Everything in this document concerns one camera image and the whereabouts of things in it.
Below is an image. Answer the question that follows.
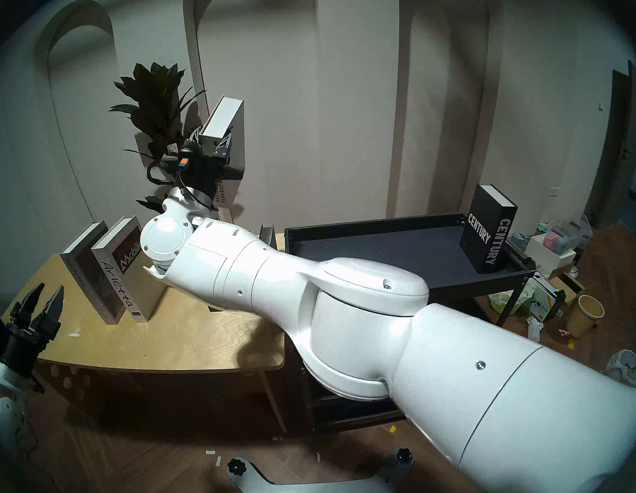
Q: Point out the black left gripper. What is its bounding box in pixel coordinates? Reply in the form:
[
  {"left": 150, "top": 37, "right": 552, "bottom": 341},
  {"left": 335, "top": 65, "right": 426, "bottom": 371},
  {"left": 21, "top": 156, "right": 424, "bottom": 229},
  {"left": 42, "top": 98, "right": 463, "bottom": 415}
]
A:
[{"left": 0, "top": 282, "right": 68, "bottom": 379}]

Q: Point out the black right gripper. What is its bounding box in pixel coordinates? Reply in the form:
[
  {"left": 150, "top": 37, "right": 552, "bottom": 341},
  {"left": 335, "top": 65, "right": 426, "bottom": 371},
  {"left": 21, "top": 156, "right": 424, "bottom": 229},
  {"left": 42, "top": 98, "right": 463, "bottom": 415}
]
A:
[{"left": 175, "top": 126, "right": 245, "bottom": 201}]

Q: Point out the white Design Hotels yearbook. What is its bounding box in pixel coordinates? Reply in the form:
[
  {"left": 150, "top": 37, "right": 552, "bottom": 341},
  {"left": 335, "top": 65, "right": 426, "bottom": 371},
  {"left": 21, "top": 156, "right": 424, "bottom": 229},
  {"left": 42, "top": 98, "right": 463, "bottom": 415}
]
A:
[{"left": 196, "top": 96, "right": 250, "bottom": 210}]

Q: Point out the black Century book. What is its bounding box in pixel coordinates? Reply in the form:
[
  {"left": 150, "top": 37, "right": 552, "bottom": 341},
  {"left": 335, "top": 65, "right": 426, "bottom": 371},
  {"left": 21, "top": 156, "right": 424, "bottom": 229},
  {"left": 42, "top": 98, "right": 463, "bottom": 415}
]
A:
[{"left": 456, "top": 182, "right": 521, "bottom": 276}]

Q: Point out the light wooden display table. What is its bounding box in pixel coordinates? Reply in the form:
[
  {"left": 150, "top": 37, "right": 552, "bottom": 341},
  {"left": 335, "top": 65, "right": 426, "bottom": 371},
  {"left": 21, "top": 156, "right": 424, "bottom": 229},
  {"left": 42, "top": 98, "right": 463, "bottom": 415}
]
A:
[{"left": 0, "top": 234, "right": 293, "bottom": 447}]

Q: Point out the black metal shelf cart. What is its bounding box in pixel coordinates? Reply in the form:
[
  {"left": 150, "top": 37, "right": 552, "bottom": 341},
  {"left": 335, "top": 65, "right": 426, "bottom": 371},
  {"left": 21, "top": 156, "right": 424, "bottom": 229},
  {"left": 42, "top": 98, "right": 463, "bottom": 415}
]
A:
[{"left": 283, "top": 210, "right": 542, "bottom": 434}]

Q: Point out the grey Special Issue book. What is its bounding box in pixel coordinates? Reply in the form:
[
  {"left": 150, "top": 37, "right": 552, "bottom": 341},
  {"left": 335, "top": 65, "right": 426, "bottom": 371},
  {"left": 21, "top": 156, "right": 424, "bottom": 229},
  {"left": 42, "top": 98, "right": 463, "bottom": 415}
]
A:
[{"left": 58, "top": 220, "right": 128, "bottom": 328}]

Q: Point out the tall green leafy plant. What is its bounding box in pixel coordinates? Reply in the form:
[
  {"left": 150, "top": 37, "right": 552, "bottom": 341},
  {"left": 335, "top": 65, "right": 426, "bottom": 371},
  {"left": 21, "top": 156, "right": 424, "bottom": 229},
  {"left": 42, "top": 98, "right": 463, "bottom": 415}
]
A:
[{"left": 106, "top": 59, "right": 217, "bottom": 216}]

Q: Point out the Arietta Mobilier book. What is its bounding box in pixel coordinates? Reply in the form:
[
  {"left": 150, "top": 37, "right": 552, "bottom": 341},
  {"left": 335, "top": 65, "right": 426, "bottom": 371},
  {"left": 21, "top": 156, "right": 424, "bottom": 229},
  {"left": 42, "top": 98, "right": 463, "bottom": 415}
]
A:
[{"left": 89, "top": 214, "right": 169, "bottom": 325}]

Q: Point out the pale green plastic bag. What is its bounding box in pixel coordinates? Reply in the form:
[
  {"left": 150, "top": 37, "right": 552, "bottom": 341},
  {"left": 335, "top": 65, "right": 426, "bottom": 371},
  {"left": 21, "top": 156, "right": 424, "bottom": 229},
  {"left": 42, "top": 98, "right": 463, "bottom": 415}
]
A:
[{"left": 488, "top": 284, "right": 537, "bottom": 316}]

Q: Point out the white square box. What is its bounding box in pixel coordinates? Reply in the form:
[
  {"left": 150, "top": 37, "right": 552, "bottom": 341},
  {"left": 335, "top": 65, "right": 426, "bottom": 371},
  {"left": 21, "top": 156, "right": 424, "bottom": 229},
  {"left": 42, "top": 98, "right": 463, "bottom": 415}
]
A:
[{"left": 523, "top": 232, "right": 577, "bottom": 278}]

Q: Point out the clear plastic storage box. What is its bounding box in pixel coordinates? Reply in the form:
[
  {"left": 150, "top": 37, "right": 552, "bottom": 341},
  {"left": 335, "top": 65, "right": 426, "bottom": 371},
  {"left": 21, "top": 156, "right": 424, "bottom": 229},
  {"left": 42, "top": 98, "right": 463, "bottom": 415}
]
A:
[{"left": 542, "top": 216, "right": 595, "bottom": 256}]

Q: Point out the green and white carton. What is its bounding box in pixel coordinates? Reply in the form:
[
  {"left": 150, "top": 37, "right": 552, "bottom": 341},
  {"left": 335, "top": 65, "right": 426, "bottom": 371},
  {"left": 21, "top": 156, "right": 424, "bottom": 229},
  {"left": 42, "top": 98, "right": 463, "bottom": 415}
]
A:
[{"left": 527, "top": 272, "right": 568, "bottom": 323}]

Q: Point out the brown cardboard box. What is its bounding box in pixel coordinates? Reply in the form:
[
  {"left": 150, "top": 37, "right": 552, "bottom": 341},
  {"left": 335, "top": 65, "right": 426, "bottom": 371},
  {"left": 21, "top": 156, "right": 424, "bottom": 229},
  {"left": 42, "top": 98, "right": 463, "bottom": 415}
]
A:
[{"left": 548, "top": 268, "right": 589, "bottom": 302}]

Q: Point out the dark brown door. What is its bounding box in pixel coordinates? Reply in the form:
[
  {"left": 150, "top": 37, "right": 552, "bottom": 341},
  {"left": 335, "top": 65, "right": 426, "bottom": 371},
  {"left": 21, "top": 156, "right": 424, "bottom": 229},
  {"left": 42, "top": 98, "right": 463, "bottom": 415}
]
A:
[{"left": 578, "top": 59, "right": 636, "bottom": 230}]

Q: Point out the beige round bucket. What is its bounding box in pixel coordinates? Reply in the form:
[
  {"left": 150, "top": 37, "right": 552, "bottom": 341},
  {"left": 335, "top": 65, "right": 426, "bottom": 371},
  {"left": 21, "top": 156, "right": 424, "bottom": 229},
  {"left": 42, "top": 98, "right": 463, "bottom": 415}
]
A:
[{"left": 564, "top": 294, "right": 606, "bottom": 339}]

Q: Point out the white bin with plastic bag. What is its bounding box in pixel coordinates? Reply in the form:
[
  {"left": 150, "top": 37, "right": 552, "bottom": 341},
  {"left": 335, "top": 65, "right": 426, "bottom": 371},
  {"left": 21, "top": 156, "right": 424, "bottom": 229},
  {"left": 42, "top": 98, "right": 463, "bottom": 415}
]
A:
[{"left": 604, "top": 349, "right": 636, "bottom": 389}]

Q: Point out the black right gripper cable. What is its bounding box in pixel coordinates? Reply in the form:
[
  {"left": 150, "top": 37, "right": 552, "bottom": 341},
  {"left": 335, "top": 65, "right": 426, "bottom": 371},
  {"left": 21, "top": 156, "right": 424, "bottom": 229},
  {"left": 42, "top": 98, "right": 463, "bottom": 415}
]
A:
[{"left": 145, "top": 148, "right": 220, "bottom": 215}]

